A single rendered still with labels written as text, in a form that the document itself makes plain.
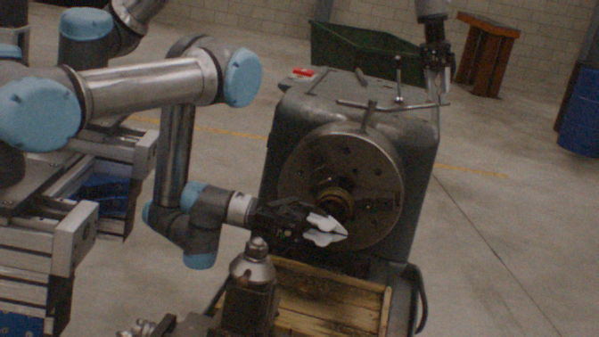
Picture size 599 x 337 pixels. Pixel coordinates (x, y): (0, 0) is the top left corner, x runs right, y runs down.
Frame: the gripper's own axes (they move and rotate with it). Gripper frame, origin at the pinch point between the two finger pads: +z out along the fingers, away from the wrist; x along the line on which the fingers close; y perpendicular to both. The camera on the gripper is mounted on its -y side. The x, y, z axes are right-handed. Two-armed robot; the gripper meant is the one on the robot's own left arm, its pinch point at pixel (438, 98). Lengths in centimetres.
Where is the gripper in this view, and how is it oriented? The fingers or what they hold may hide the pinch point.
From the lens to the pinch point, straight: 167.1
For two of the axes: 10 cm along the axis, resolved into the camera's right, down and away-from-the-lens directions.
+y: -2.0, 3.0, -9.3
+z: 1.4, 9.5, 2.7
